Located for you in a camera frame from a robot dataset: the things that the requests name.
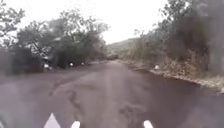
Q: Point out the row of trees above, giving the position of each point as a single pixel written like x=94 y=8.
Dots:
x=66 y=40

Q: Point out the bushes and trees on bank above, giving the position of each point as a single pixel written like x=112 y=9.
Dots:
x=186 y=36

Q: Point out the grey asphalt road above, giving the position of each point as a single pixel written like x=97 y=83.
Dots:
x=110 y=86

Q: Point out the dry grass verge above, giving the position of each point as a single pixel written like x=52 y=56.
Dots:
x=186 y=74

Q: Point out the robot's own part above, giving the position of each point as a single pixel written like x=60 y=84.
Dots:
x=148 y=124
x=75 y=125

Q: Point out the distant wooded hill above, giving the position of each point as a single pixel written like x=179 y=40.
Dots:
x=120 y=46

